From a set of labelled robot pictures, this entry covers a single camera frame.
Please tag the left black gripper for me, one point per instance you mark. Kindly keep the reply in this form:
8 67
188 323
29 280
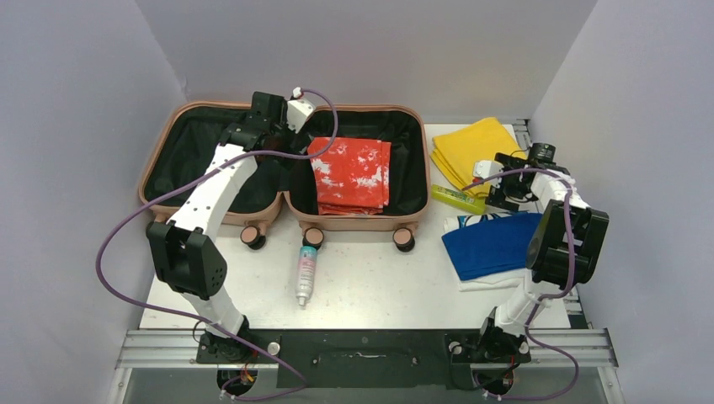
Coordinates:
300 145

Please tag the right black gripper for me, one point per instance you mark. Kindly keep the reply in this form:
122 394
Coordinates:
497 196

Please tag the yellow cloth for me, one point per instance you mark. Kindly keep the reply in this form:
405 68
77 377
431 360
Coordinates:
455 154

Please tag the pink hard-shell suitcase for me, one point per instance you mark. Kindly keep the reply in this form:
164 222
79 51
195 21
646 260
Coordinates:
189 139

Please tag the red white tie-dye cloth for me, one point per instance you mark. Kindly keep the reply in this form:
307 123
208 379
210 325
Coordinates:
351 176

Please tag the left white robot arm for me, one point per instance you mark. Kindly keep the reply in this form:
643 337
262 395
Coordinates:
217 164

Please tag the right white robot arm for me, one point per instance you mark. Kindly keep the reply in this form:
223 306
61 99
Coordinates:
566 245

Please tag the blue folded cloth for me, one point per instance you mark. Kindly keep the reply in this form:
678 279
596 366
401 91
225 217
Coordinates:
491 245

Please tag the yellow green tube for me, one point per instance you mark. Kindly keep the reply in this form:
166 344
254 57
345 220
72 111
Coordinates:
458 200

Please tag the white printed folded cloth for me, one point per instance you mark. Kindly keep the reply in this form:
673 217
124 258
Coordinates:
480 281

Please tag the white pink spray bottle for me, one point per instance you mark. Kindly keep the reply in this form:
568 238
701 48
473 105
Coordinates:
306 269

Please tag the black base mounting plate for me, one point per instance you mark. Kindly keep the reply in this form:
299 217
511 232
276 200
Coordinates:
363 358

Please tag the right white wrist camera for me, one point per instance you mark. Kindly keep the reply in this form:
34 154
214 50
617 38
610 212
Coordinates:
486 168

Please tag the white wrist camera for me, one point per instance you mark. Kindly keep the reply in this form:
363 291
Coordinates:
486 168
298 112

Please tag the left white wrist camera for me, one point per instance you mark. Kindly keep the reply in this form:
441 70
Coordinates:
298 112

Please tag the aluminium frame rail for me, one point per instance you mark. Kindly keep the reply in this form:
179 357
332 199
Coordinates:
182 366

